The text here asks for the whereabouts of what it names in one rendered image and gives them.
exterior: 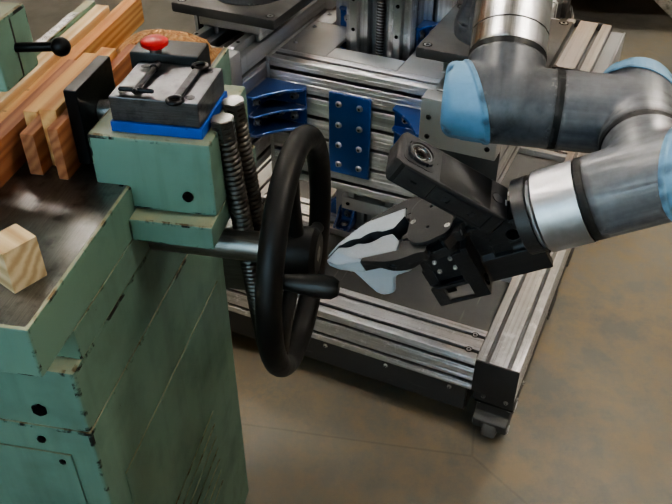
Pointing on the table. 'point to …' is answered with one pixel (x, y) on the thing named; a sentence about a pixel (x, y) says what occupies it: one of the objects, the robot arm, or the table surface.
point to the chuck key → (143, 80)
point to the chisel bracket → (16, 26)
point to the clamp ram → (89, 102)
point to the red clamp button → (154, 42)
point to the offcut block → (19, 259)
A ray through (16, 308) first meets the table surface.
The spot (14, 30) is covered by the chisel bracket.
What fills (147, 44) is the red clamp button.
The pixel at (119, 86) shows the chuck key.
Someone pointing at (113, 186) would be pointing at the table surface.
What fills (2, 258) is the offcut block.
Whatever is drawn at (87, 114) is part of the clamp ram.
